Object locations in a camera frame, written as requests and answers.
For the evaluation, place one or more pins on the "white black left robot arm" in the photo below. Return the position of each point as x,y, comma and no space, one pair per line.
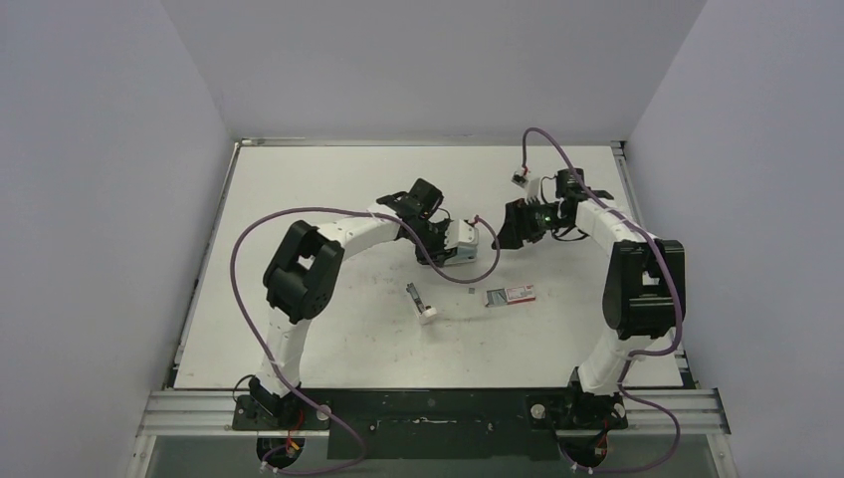
301,277

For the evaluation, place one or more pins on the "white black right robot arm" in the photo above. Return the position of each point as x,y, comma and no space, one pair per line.
642,298

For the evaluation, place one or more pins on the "light blue stapler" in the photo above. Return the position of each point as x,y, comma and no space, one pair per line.
459,257

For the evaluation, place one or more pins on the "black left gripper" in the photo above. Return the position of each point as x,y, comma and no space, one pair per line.
438,254

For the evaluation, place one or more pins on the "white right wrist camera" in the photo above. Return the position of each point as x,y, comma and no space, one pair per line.
527,181

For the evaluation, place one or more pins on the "red white staple box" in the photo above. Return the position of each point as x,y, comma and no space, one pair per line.
510,296

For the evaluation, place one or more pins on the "aluminium front rail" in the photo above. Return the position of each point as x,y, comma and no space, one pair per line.
212,413

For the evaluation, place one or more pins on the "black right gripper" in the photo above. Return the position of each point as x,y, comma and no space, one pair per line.
522,224

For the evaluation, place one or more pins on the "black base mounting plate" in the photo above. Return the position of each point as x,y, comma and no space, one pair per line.
538,422

